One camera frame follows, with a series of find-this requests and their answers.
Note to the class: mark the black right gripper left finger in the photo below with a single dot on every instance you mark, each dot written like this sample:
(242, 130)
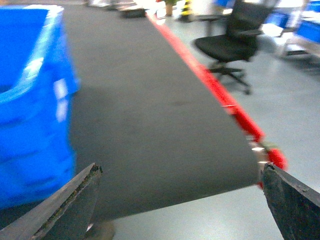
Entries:
(65, 215)

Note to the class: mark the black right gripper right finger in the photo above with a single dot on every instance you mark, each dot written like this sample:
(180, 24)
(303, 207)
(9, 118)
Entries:
(294, 205)

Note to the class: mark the large blue plastic crate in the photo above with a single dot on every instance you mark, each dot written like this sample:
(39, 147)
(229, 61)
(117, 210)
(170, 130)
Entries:
(37, 84)

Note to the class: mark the dark grey conveyor belt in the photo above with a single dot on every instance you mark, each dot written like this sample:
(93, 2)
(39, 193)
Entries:
(159, 135)

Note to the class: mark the black office chair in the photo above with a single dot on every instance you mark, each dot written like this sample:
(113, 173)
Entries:
(239, 42)

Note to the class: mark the red conveyor side rail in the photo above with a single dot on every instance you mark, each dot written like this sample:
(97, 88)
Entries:
(228, 103)

